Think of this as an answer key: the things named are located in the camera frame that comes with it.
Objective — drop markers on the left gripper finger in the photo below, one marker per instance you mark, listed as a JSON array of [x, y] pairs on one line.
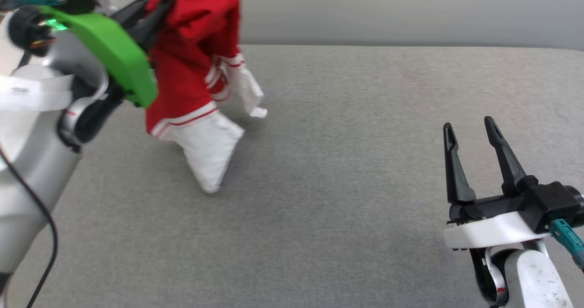
[[153, 23], [132, 11]]

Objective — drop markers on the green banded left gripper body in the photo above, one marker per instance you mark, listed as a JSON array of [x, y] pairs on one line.
[[114, 52]]

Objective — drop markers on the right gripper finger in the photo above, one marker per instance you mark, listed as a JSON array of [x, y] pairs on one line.
[[508, 166], [456, 175]]

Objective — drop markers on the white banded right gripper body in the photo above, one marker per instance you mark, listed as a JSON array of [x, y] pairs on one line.
[[492, 228]]

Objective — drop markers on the red white basketball jersey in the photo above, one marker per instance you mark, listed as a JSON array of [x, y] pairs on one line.
[[182, 80]]

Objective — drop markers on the white paper label tape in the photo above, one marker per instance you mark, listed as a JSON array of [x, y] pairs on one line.
[[36, 93]]

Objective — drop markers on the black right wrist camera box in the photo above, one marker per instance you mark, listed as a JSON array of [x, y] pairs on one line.
[[552, 200]]

